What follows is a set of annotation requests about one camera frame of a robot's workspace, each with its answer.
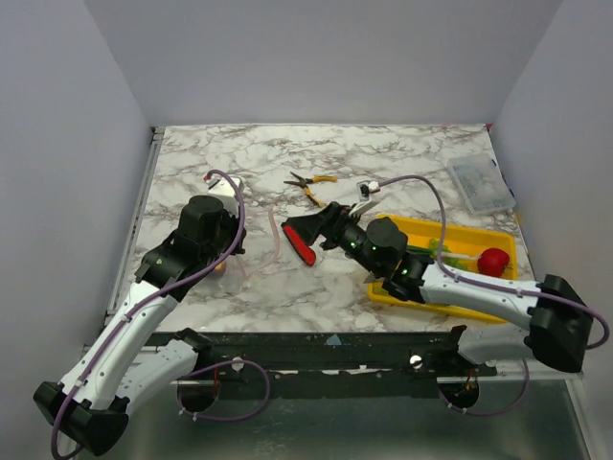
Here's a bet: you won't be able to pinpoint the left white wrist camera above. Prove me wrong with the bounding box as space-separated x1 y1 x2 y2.
205 176 239 217

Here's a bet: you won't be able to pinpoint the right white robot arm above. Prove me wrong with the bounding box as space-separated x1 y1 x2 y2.
282 202 593 376

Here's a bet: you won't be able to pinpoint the yellow handled pliers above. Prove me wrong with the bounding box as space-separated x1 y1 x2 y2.
283 171 338 208

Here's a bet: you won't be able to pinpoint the yellow plastic tray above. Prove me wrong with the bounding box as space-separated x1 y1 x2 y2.
367 214 517 324

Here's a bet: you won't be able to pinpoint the green toy grapes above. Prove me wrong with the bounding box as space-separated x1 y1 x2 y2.
427 238 451 259

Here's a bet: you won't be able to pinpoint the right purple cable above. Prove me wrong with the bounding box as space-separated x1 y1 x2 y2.
377 173 611 350

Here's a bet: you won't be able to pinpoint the purple cable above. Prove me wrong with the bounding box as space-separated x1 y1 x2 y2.
377 173 611 350
50 169 246 460

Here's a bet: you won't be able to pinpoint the clear zip top bag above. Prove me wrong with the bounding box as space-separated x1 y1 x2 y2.
202 205 281 294

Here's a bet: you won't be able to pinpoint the green onion toy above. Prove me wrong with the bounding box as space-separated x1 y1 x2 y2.
407 245 480 265

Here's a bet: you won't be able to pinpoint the red toy tomato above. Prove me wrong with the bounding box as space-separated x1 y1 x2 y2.
477 247 511 278

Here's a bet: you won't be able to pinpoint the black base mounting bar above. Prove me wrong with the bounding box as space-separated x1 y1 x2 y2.
138 330 499 399

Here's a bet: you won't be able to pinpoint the red black utility knife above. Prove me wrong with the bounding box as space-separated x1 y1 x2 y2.
282 224 316 266

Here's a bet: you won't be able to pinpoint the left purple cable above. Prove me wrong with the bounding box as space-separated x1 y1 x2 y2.
50 169 246 460

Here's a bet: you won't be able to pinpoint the clear plastic screw box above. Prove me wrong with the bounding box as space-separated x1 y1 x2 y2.
446 153 515 216

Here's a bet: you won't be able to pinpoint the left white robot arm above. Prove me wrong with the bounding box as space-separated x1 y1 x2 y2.
33 193 246 456

